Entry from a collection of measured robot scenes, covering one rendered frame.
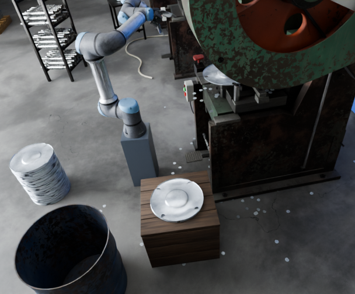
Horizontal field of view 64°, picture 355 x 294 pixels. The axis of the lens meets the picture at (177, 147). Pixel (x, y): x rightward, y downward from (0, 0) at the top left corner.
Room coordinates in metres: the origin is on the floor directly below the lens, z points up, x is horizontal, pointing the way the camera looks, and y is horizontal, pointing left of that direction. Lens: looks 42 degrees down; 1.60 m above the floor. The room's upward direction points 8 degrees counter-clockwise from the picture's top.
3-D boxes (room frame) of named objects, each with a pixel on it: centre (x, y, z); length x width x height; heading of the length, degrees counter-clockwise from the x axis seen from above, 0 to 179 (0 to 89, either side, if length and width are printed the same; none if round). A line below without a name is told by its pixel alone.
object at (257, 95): (1.35, -0.49, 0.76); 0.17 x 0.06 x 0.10; 4
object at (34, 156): (1.50, 1.00, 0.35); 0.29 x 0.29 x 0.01
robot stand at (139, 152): (1.50, 0.26, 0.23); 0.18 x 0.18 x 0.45; 86
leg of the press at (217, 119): (1.27, -0.63, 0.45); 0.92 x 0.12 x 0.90; 94
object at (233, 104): (1.52, -0.48, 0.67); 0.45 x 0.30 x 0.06; 4
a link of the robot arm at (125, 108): (1.51, 0.27, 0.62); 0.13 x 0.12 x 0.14; 63
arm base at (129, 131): (1.50, 0.26, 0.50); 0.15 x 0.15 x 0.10
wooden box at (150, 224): (0.97, 0.04, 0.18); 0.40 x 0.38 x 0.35; 91
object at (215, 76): (1.51, -0.35, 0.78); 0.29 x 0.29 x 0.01
